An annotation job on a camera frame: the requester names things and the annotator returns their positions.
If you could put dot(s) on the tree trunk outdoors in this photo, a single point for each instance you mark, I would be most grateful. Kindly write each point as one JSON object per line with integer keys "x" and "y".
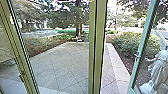
{"x": 78, "y": 20}

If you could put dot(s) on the green garden shrub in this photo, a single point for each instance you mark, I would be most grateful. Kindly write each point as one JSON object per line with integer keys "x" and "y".
{"x": 128, "y": 41}

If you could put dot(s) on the green framed glass door wall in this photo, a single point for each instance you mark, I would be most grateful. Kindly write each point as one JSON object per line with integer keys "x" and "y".
{"x": 97, "y": 46}

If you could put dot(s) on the grey garden bench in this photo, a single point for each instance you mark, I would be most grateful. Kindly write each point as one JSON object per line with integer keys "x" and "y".
{"x": 79, "y": 38}

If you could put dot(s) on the concrete garden path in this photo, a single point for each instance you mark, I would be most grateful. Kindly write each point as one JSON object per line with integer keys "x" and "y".
{"x": 63, "y": 66}

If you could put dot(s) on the white garden statue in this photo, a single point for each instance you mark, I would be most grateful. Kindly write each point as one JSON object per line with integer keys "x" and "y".
{"x": 158, "y": 71}

